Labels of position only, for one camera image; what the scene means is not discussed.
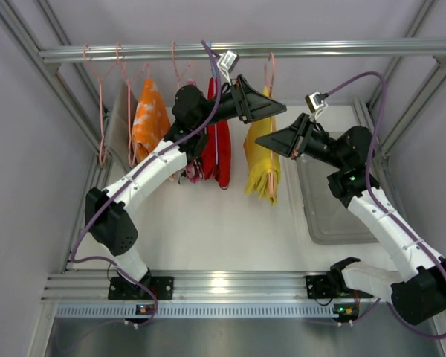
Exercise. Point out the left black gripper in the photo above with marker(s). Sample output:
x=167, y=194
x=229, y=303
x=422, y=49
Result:
x=240, y=99

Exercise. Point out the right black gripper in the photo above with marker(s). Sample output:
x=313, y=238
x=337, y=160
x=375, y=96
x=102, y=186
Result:
x=302, y=134

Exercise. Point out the yellow trousers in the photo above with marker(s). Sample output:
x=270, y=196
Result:
x=264, y=169

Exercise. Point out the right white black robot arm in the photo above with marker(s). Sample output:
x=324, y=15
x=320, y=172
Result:
x=416, y=291

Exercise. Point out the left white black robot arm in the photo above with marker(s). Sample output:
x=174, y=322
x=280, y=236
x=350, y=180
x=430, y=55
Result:
x=108, y=212

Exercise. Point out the red trousers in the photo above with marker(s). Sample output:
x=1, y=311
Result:
x=223, y=169

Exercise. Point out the pink hanger of camouflage trousers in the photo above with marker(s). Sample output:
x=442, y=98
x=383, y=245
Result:
x=184, y=76

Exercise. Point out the pink camouflage trousers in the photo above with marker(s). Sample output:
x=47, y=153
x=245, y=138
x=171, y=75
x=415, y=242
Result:
x=191, y=171

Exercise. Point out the orange white trousers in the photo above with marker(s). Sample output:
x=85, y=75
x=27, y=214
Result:
x=151, y=121

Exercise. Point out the pink hanger of orange trousers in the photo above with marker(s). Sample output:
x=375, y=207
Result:
x=131, y=157

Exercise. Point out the grey trousers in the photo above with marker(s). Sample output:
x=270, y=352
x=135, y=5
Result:
x=116, y=133

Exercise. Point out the clear plastic bin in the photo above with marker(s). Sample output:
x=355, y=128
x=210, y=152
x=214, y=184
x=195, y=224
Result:
x=331, y=172

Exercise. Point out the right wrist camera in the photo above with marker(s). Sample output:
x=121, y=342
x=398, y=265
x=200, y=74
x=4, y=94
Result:
x=316, y=103

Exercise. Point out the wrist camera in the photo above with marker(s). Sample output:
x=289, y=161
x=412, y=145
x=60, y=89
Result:
x=227, y=62
x=316, y=103

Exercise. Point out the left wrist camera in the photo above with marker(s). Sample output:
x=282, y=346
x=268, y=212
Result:
x=227, y=62

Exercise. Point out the blue wire hanger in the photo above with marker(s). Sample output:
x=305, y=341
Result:
x=216, y=90

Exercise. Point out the aluminium frame post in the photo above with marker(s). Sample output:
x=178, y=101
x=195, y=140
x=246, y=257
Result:
x=413, y=81

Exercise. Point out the aluminium hanging rail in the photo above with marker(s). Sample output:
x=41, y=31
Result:
x=402, y=47

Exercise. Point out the grey slotted cable duct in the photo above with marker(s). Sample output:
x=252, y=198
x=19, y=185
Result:
x=196, y=310

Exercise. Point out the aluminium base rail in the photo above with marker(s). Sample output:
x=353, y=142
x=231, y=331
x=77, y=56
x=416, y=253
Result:
x=188, y=286

